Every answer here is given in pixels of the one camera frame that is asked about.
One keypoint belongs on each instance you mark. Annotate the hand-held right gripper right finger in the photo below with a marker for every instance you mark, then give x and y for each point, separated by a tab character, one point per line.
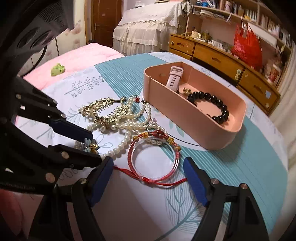
196	182

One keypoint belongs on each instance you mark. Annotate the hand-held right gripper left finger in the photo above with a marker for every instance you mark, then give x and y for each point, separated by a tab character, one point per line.
101	183

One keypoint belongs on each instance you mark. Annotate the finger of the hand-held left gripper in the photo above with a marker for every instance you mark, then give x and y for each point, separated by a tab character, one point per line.
76	157
71	129

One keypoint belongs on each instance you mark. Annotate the blue flower hairpin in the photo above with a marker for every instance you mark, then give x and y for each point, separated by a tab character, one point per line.
86	143

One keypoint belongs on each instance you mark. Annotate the clear bangle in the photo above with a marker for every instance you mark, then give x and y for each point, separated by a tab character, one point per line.
152	176

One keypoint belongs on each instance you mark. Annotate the pink storage box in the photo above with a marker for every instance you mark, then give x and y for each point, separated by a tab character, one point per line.
185	115

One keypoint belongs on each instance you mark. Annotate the gold hair comb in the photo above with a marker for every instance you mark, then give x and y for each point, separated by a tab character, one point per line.
99	104

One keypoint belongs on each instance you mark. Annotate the green plush toy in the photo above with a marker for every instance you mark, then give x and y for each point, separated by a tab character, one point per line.
57	69

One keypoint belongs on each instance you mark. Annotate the pink blanket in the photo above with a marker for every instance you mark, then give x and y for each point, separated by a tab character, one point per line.
76	60

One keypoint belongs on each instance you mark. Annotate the brown wooden door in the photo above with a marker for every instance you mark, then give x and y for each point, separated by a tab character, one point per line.
106	20

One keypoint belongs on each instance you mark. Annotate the small gold ornament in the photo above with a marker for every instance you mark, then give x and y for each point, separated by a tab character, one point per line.
186	91

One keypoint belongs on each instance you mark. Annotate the white curtain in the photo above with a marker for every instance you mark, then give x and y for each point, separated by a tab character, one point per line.
285	111

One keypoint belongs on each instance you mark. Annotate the white lace cover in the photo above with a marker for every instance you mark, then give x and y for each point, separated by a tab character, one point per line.
148	23

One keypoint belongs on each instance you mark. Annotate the wooden drawer desk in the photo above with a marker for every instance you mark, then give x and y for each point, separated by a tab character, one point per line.
215	58

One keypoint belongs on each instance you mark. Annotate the red plastic bag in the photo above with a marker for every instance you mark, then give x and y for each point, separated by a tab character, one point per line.
246	48

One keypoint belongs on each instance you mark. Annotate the white cup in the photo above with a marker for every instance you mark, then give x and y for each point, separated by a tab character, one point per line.
196	34

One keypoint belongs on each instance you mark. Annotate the wooden bookshelf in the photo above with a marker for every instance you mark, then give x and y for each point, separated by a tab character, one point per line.
254	16

